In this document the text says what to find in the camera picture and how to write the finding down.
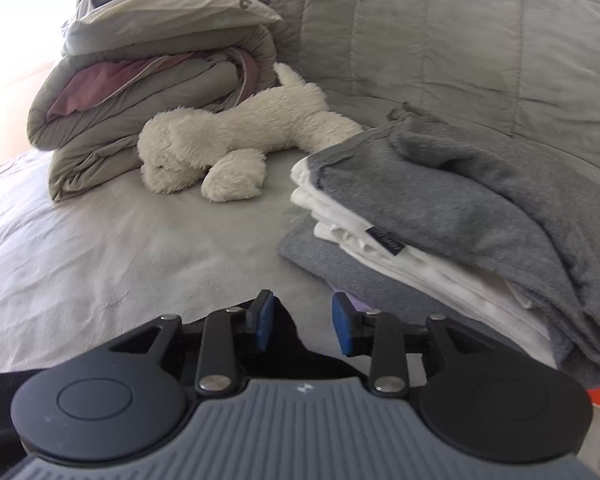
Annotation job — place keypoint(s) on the white plush dog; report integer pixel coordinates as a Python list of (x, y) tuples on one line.
[(260, 125)]

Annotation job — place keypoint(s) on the grey quilted headboard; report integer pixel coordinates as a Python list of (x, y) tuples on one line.
[(430, 35)]

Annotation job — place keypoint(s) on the stack of folded clothes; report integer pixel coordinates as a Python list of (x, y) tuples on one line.
[(480, 200)]

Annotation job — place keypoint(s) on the folded grey duvet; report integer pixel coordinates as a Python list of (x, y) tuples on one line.
[(145, 90)]

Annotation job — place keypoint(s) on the white folded garment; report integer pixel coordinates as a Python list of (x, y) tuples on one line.
[(430, 280)]

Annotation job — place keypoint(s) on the grey knit folded garment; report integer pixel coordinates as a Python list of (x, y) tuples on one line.
[(330, 265)]

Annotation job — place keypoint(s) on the beige and black sweatshirt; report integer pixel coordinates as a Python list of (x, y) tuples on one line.
[(305, 355)]

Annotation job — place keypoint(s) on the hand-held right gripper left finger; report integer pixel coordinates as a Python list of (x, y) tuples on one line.
[(264, 320)]

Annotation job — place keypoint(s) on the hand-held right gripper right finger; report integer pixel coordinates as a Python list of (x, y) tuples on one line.
[(342, 325)]

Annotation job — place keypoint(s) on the grey bed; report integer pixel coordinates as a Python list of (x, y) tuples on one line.
[(130, 260)]

